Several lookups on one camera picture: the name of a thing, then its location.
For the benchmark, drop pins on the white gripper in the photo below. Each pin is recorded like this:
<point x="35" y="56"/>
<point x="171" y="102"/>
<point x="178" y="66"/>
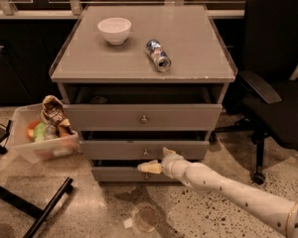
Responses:
<point x="168" y="164"/>

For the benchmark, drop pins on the green fruit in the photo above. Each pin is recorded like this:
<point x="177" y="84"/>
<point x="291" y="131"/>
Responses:
<point x="39" y="132"/>

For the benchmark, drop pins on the orange fruit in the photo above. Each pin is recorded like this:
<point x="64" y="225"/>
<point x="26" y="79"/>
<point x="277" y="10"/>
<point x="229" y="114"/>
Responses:
<point x="30" y="129"/>

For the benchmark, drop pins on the grey top drawer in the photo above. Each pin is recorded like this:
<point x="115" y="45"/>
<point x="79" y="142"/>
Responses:
<point x="135" y="107"/>

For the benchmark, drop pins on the grey bottom drawer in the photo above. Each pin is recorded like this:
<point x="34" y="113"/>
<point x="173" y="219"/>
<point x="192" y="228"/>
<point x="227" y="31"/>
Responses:
<point x="123" y="171"/>

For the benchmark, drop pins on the clear glass on floor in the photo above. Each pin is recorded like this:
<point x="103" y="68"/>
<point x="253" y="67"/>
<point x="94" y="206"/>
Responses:
<point x="145" y="218"/>

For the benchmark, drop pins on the blue silver soda can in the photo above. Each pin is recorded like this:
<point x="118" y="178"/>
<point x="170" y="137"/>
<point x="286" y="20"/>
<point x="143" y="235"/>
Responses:
<point x="157" y="54"/>

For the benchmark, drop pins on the black office chair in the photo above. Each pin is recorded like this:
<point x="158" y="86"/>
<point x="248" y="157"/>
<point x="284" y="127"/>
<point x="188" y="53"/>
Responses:
<point x="265" y="90"/>

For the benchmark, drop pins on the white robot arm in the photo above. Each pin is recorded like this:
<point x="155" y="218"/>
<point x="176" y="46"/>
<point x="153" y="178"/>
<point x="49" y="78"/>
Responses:
<point x="274" y="211"/>

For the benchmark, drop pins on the white ceramic bowl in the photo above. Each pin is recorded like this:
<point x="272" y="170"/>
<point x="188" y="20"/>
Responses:
<point x="115" y="30"/>

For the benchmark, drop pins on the grey drawer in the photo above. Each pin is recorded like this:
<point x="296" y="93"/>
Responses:
<point x="142" y="145"/>
<point x="123" y="171"/>
<point x="135" y="107"/>

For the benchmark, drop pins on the grey drawer cabinet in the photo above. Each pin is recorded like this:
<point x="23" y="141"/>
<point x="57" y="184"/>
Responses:
<point x="188" y="36"/>

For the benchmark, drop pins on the clear plastic bin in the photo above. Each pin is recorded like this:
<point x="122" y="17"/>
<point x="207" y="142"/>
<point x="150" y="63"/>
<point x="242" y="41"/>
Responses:
<point x="33" y="152"/>

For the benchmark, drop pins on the black stand legs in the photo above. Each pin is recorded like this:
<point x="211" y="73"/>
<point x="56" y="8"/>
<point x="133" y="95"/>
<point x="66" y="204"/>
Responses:
<point x="40" y="215"/>

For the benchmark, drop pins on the crumpled chip bag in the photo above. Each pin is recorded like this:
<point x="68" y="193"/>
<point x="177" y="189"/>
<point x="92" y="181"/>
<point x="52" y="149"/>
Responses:
<point x="53" y="112"/>

